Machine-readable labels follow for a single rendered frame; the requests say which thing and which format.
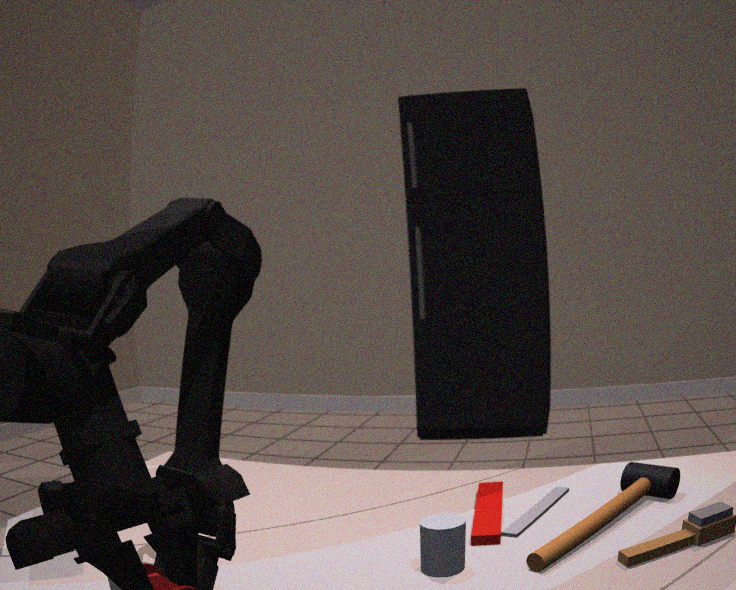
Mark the black rubber mallet with wooden handle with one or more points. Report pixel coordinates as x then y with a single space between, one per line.
637 480

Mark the grey flat bar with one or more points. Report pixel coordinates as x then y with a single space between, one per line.
534 513

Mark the red bar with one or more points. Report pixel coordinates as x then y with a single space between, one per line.
488 512

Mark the grey cylinder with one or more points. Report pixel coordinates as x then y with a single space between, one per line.
442 544

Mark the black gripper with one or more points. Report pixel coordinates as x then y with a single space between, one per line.
110 473

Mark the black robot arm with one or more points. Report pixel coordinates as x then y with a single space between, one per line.
54 352

